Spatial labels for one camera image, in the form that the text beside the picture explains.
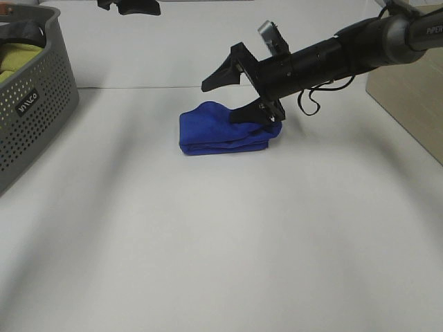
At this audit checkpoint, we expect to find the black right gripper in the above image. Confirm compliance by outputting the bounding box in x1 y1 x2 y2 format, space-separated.
201 43 291 124

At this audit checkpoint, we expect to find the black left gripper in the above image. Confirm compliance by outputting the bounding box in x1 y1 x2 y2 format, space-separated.
97 0 161 16

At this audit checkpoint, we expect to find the blue microfiber towel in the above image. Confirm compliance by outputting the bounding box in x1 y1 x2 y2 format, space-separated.
179 101 282 156

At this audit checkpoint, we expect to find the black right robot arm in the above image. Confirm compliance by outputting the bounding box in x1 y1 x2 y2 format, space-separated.
201 1 442 125

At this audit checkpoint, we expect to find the dark grey cloth in basket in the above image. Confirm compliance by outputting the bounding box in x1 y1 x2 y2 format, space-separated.
1 20 46 48

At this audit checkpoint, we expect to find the yellow-green towel in basket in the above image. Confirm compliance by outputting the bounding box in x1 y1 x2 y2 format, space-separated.
0 43 43 82

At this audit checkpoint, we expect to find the grey perforated plastic basket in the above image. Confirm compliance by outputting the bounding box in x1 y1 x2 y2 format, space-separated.
1 3 79 192

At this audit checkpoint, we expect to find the beige storage box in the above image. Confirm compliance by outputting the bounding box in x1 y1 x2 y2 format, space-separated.
365 3 443 174

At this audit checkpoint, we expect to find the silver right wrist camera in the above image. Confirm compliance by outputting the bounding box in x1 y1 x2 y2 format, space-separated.
257 20 290 56

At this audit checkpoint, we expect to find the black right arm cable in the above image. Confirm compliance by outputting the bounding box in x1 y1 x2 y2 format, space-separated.
298 74 357 117

